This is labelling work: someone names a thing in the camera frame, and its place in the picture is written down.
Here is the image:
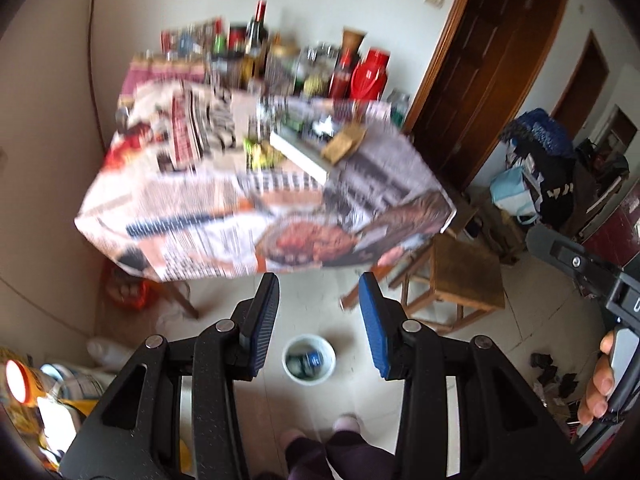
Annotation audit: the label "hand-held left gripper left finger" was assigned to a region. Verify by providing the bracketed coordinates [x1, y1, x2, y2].
[59, 272, 281, 480]

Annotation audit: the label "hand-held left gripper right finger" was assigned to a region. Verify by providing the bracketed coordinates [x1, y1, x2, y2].
[359, 271, 586, 480]

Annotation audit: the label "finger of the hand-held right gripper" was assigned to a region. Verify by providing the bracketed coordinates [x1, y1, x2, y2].
[526, 224, 623, 306]

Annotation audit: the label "white plastic bucket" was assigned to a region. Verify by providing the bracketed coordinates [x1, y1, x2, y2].
[281, 335, 337, 386]

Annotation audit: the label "clear plastic box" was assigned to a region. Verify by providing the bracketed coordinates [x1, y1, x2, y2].
[269, 127, 333, 183]

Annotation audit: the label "person's right hand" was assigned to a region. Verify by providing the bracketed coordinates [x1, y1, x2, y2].
[577, 331, 617, 428]

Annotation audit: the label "blue labelled can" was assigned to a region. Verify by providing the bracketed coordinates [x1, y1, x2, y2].
[292, 347, 326, 376]

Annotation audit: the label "dark red cabinet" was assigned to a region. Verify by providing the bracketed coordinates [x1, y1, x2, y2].
[580, 190, 640, 272]

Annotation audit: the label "black garment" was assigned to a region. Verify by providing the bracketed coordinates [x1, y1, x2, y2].
[529, 144, 578, 227]

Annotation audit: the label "black cloth scraps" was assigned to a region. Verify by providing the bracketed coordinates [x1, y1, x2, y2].
[530, 352, 582, 402]

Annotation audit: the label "light blue bag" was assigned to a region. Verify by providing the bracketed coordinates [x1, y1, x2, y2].
[490, 166, 544, 226]

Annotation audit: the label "wooden stool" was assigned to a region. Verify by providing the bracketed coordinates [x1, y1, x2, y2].
[390, 234, 507, 336]

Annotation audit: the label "printed newspaper pattern tablecloth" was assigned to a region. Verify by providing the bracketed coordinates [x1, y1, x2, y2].
[74, 80, 458, 283]

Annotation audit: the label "blue knitted bag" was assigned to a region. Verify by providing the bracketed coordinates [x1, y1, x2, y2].
[502, 108, 577, 162]

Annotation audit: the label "person's right leg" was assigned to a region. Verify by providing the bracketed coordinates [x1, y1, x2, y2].
[325, 414, 402, 480]

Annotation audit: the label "person's feet in socks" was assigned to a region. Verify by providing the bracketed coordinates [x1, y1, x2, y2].
[280, 430, 332, 480]

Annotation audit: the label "orange plastic bag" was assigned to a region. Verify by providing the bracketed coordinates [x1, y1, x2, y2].
[102, 265, 152, 312]

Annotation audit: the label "white plastic bag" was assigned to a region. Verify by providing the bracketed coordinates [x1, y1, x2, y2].
[86, 337, 132, 373]

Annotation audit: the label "narrow brown wooden door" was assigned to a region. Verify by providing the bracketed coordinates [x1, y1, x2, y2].
[550, 30, 612, 137]

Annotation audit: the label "yellow green wrapper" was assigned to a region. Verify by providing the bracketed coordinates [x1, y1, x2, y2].
[243, 137, 287, 171]

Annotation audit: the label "brown paper packet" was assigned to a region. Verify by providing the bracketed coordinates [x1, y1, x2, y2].
[320, 122, 369, 163]

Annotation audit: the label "large brown wooden door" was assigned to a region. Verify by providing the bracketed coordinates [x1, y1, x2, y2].
[404, 0, 571, 192]

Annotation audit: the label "red thermos jug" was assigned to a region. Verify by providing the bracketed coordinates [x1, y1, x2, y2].
[350, 47, 392, 103]

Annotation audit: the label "orange lid container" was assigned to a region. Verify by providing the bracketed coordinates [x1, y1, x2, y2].
[2, 360, 42, 407]

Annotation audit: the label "red sauce squeeze bottle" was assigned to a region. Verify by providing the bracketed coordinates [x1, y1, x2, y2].
[327, 49, 357, 100]

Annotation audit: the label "crumpled foil sheet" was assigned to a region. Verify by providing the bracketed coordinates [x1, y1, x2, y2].
[305, 42, 342, 62]

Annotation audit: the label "pink printed bag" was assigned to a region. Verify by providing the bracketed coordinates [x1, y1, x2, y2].
[127, 52, 208, 96]

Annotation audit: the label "red jar black lid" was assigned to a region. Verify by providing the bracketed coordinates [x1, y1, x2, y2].
[228, 22, 249, 56]

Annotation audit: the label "dark wine bottle red cap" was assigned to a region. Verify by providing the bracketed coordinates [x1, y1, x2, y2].
[244, 0, 269, 81]

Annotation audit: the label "red printed snack packet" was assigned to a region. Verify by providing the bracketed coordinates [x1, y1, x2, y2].
[161, 19, 224, 54]

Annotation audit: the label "thin brown wall conduit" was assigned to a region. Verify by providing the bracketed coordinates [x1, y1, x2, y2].
[88, 0, 110, 147]

